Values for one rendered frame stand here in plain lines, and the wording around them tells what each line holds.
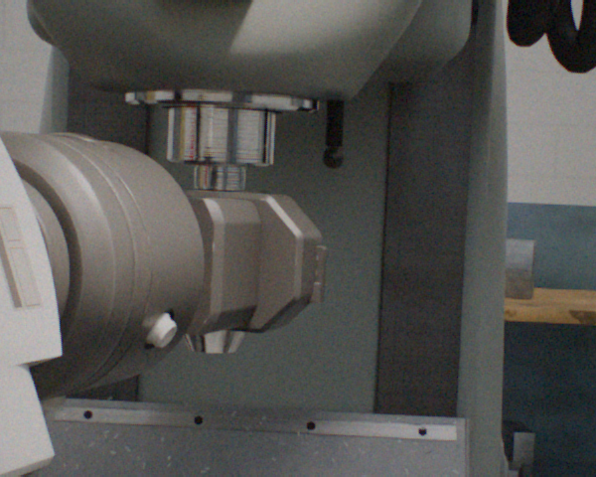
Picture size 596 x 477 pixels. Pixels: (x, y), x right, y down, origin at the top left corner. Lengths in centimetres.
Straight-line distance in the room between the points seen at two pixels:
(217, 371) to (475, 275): 21
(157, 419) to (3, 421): 61
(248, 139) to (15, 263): 20
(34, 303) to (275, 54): 16
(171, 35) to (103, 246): 12
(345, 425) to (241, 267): 47
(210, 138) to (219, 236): 9
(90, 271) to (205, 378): 57
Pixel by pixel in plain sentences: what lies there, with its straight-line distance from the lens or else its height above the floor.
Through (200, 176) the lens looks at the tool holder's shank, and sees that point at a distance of 54.
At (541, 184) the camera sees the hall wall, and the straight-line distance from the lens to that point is 482.
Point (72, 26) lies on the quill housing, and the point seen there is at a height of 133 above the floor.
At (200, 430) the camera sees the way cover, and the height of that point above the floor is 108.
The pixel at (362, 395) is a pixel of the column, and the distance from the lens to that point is 94.
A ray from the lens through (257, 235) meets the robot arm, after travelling 48.
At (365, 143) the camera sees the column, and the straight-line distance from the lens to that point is 92.
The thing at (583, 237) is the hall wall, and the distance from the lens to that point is 484.
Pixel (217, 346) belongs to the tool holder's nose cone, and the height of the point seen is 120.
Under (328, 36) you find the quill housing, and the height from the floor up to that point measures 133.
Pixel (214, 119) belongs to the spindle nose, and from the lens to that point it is 53.
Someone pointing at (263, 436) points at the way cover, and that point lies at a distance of 93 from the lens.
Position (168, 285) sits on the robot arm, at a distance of 41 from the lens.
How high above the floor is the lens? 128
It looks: 3 degrees down
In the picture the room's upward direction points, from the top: 3 degrees clockwise
